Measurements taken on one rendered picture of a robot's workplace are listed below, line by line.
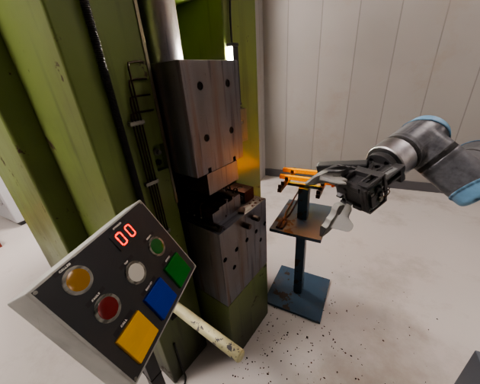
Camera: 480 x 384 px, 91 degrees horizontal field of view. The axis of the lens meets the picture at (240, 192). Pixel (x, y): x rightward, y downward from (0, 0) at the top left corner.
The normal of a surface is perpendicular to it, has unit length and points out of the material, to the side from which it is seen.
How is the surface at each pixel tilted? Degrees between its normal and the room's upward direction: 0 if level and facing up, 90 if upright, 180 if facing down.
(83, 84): 90
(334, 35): 90
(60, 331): 90
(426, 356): 0
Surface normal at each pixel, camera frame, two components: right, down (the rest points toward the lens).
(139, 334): 0.81, -0.42
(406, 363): -0.07, -0.89
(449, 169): -0.65, 0.19
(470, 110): -0.40, 0.43
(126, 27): 0.80, 0.22
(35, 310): -0.20, 0.44
